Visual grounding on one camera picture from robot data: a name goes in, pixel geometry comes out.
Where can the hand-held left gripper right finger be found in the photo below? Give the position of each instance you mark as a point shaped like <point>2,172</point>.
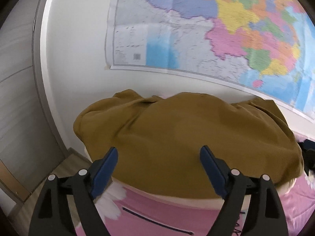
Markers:
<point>212,172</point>

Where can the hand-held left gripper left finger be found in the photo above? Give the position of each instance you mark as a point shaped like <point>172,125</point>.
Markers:
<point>104,172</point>

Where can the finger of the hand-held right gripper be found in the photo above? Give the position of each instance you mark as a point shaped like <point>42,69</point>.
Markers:
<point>308,145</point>

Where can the brown jacket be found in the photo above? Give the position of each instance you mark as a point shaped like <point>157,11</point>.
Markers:
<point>172,132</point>

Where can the black garment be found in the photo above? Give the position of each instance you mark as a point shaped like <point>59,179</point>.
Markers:
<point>309,162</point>

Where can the cream cloth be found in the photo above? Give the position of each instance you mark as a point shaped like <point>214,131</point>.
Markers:
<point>172,199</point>

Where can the pink daisy print blanket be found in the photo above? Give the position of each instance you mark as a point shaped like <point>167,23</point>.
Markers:
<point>172,218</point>

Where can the grey door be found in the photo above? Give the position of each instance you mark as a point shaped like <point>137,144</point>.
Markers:
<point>17,91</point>

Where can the grey door frame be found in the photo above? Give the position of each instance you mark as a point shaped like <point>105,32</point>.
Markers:
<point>44,66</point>

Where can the colourful wall map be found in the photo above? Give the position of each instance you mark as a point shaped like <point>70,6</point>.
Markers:
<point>196,29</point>

